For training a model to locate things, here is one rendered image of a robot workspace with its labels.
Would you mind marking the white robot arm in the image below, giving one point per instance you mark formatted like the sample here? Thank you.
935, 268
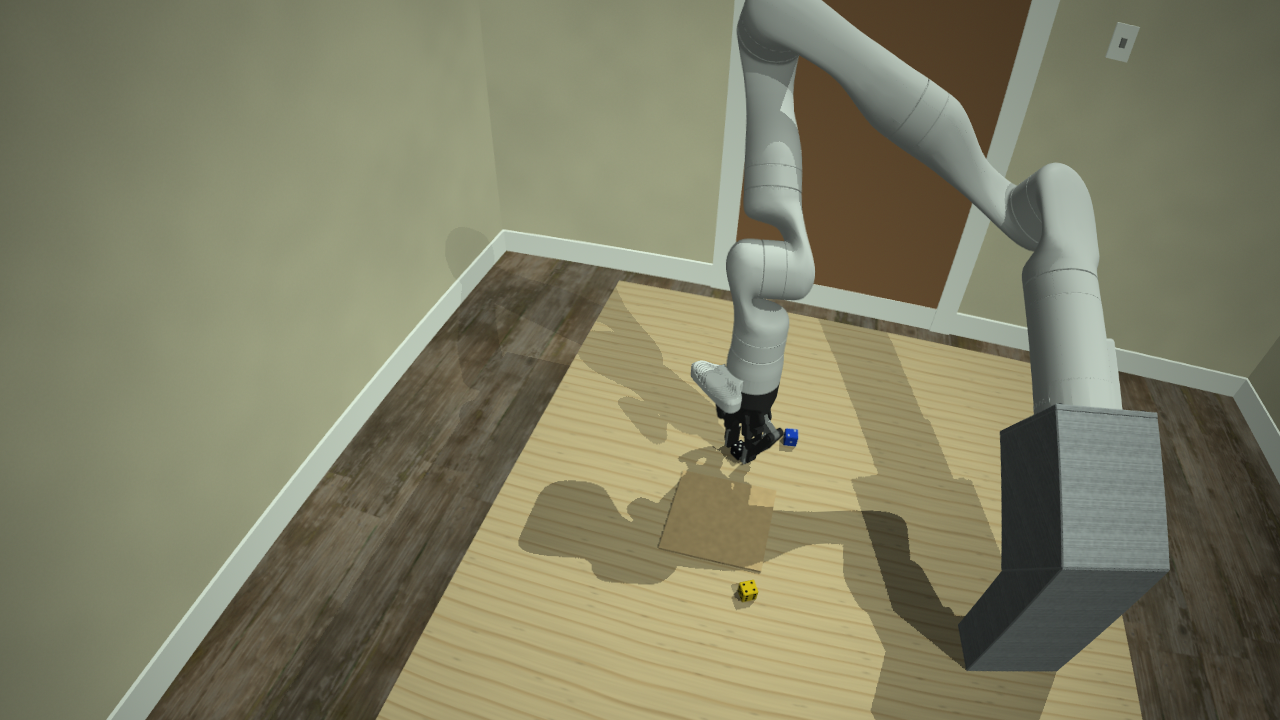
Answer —
1072, 360

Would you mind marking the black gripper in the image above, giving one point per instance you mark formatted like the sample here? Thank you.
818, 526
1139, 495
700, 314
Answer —
753, 422

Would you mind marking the tan flat mat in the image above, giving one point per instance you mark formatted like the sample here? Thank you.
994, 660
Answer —
719, 520

